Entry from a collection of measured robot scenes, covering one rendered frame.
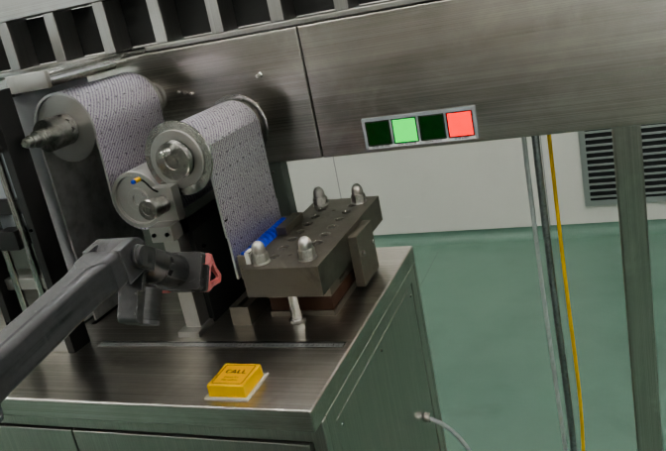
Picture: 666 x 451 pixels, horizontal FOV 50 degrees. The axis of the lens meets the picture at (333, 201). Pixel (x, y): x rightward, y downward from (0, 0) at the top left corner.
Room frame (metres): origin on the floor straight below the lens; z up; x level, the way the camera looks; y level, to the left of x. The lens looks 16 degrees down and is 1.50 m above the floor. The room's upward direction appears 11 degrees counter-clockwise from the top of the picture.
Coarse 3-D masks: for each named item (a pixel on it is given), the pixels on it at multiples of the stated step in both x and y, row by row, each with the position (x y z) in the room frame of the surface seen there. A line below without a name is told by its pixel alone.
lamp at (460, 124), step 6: (450, 114) 1.47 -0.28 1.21; (456, 114) 1.46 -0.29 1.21; (462, 114) 1.46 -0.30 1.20; (468, 114) 1.45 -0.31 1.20; (450, 120) 1.47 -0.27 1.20; (456, 120) 1.47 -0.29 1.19; (462, 120) 1.46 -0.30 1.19; (468, 120) 1.46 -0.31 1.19; (450, 126) 1.47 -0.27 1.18; (456, 126) 1.47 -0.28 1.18; (462, 126) 1.46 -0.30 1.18; (468, 126) 1.46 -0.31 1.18; (450, 132) 1.47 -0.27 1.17; (456, 132) 1.47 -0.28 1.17; (462, 132) 1.46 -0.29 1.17; (468, 132) 1.46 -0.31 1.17
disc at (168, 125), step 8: (160, 128) 1.36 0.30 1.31; (168, 128) 1.36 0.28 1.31; (176, 128) 1.35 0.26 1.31; (184, 128) 1.34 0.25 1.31; (192, 128) 1.34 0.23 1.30; (152, 136) 1.37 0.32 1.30; (192, 136) 1.34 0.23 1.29; (200, 136) 1.33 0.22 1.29; (200, 144) 1.33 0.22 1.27; (208, 152) 1.33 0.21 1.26; (208, 160) 1.33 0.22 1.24; (152, 168) 1.38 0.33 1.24; (208, 168) 1.33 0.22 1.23; (208, 176) 1.33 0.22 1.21; (200, 184) 1.34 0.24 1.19; (184, 192) 1.36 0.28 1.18; (192, 192) 1.35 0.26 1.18
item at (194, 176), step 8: (160, 136) 1.36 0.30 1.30; (168, 136) 1.35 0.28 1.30; (176, 136) 1.34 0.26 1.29; (184, 136) 1.34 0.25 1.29; (152, 144) 1.37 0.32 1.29; (160, 144) 1.36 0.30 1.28; (192, 144) 1.33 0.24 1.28; (152, 152) 1.37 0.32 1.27; (192, 152) 1.33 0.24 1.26; (200, 152) 1.33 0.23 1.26; (152, 160) 1.37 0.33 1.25; (200, 160) 1.33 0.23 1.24; (200, 168) 1.33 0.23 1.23; (160, 176) 1.37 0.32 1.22; (192, 176) 1.34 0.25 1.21; (200, 176) 1.34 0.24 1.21; (184, 184) 1.35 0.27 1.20; (192, 184) 1.34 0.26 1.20
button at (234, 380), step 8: (224, 368) 1.11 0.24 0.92; (232, 368) 1.10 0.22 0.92; (240, 368) 1.10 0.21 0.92; (248, 368) 1.09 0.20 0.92; (256, 368) 1.09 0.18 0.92; (216, 376) 1.08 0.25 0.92; (224, 376) 1.08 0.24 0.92; (232, 376) 1.07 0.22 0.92; (240, 376) 1.07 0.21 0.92; (248, 376) 1.06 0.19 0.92; (256, 376) 1.08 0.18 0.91; (208, 384) 1.06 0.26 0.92; (216, 384) 1.06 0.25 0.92; (224, 384) 1.05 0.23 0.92; (232, 384) 1.05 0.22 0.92; (240, 384) 1.04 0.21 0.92; (248, 384) 1.05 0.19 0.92; (256, 384) 1.07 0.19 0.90; (208, 392) 1.06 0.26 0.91; (216, 392) 1.05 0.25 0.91; (224, 392) 1.05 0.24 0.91; (232, 392) 1.04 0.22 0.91; (240, 392) 1.04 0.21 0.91; (248, 392) 1.04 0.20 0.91
